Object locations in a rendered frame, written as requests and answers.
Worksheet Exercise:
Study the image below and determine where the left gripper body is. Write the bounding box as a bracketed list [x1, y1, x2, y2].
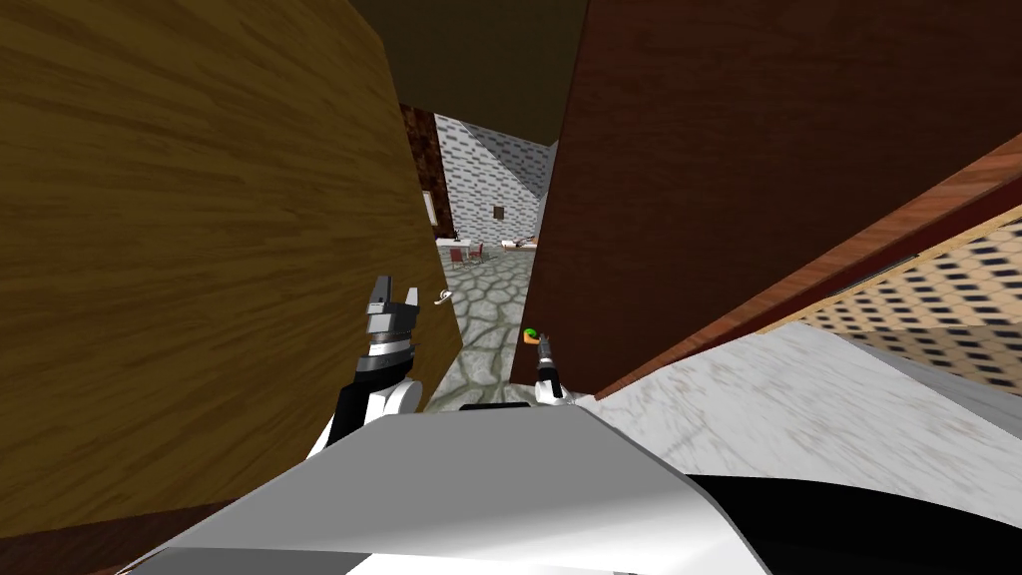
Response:
[364, 299, 423, 346]

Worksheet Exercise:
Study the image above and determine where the white table with red chairs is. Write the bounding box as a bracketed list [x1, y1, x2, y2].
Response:
[434, 236, 489, 270]

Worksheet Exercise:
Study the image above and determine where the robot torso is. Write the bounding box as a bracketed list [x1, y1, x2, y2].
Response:
[118, 402, 771, 575]

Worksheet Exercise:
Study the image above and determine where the light brown wooden door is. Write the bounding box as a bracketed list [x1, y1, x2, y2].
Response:
[0, 0, 465, 539]

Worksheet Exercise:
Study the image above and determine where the dark red-brown wooden door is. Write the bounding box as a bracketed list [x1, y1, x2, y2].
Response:
[510, 0, 1022, 397]

